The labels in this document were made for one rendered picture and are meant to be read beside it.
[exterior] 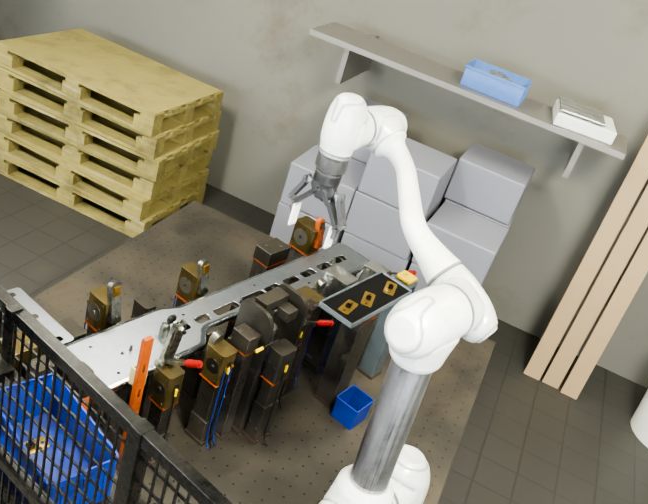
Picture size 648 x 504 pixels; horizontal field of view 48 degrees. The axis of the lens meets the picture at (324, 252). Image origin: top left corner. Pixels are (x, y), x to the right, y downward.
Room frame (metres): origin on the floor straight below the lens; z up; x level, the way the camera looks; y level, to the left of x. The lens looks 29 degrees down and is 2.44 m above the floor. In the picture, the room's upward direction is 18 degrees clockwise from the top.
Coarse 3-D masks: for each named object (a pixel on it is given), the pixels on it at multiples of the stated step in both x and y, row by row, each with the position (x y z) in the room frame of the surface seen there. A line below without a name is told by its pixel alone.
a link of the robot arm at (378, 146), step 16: (384, 112) 1.91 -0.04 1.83; (400, 112) 1.98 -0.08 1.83; (384, 128) 1.87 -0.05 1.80; (400, 128) 1.90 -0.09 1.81; (368, 144) 1.87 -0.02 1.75; (384, 144) 1.86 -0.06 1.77; (400, 144) 1.88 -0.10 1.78; (400, 160) 1.84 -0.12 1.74; (400, 176) 1.79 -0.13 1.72; (416, 176) 1.80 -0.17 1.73; (400, 192) 1.74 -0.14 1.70; (416, 192) 1.74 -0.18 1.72; (400, 208) 1.69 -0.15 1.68; (416, 208) 1.68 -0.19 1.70; (416, 224) 1.63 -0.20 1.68; (416, 240) 1.60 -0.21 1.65; (432, 240) 1.60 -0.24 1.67; (416, 256) 1.58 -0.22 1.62; (432, 256) 1.56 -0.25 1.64; (448, 256) 1.57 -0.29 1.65; (432, 272) 1.54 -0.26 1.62
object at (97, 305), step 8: (96, 288) 1.80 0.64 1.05; (104, 288) 1.82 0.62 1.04; (96, 296) 1.77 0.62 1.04; (104, 296) 1.78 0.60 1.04; (88, 304) 1.78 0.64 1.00; (96, 304) 1.76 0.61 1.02; (104, 304) 1.74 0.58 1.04; (88, 312) 1.78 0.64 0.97; (96, 312) 1.76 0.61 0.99; (104, 312) 1.74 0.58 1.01; (88, 320) 1.77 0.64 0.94; (96, 320) 1.76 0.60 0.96; (104, 320) 1.74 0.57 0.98; (88, 328) 1.78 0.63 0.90; (96, 328) 1.75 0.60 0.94; (104, 328) 1.75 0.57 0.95
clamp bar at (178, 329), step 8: (168, 320) 1.56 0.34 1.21; (176, 320) 1.57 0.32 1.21; (184, 320) 1.57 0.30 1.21; (176, 328) 1.54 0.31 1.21; (184, 328) 1.55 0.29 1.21; (168, 336) 1.55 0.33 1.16; (176, 336) 1.54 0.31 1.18; (168, 344) 1.55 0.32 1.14; (176, 344) 1.56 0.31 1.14; (168, 352) 1.54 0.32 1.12
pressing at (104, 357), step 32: (320, 256) 2.52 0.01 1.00; (352, 256) 2.60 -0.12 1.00; (224, 288) 2.10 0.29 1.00; (256, 288) 2.15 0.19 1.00; (128, 320) 1.77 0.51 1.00; (160, 320) 1.81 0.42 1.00; (192, 320) 1.86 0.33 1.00; (224, 320) 1.92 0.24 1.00; (96, 352) 1.58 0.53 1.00; (128, 352) 1.62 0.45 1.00; (160, 352) 1.67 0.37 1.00; (192, 352) 1.72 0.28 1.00; (128, 384) 1.51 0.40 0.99
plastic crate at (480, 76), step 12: (480, 60) 4.12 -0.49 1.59; (468, 72) 3.90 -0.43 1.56; (480, 72) 3.88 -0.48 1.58; (492, 72) 3.98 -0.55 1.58; (504, 72) 4.08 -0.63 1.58; (468, 84) 3.90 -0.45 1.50; (480, 84) 3.88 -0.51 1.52; (492, 84) 3.87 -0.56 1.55; (504, 84) 3.85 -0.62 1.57; (516, 84) 3.83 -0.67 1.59; (528, 84) 3.93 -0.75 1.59; (492, 96) 3.86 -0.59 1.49; (504, 96) 3.85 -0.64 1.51; (516, 96) 3.83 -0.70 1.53
